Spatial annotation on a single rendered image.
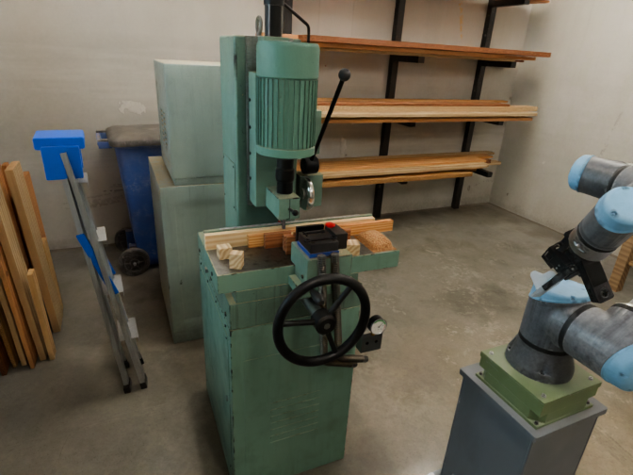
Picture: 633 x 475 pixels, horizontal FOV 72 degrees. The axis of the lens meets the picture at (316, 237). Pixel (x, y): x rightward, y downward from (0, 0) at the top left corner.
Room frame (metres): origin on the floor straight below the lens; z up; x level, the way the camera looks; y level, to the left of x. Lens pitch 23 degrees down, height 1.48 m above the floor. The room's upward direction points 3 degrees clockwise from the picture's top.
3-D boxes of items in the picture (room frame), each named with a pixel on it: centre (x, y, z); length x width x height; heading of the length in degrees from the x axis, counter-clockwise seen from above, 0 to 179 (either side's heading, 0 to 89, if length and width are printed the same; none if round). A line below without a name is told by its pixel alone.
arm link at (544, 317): (1.08, -0.70, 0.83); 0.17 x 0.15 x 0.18; 24
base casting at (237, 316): (1.42, 0.16, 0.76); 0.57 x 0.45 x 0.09; 24
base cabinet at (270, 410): (1.42, 0.16, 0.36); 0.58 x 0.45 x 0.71; 24
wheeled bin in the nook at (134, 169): (2.91, 1.16, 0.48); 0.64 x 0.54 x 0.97; 118
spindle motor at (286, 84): (1.31, 0.11, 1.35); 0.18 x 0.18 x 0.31
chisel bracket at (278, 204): (1.33, 0.11, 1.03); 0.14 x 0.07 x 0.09; 24
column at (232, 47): (1.57, 0.23, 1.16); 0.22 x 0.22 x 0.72; 24
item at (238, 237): (1.35, 0.07, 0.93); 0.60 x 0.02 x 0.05; 114
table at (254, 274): (1.23, 0.02, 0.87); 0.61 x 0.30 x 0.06; 114
